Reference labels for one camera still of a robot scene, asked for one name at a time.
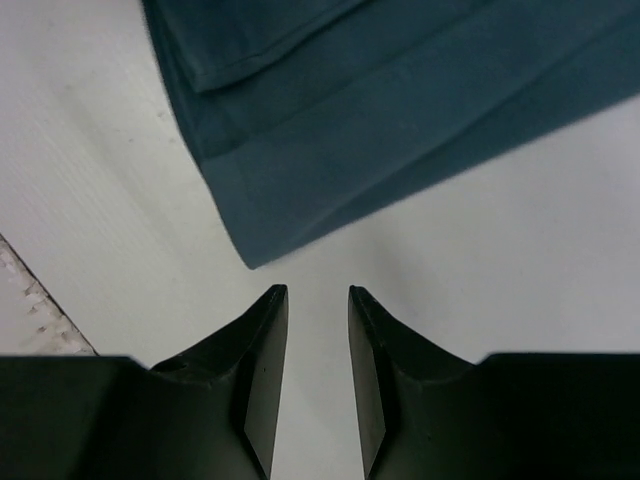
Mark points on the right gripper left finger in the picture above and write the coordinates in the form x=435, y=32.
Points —
x=209, y=412

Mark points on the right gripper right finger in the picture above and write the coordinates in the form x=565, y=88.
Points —
x=425, y=413

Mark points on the blue t shirt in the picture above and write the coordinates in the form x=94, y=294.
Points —
x=305, y=116

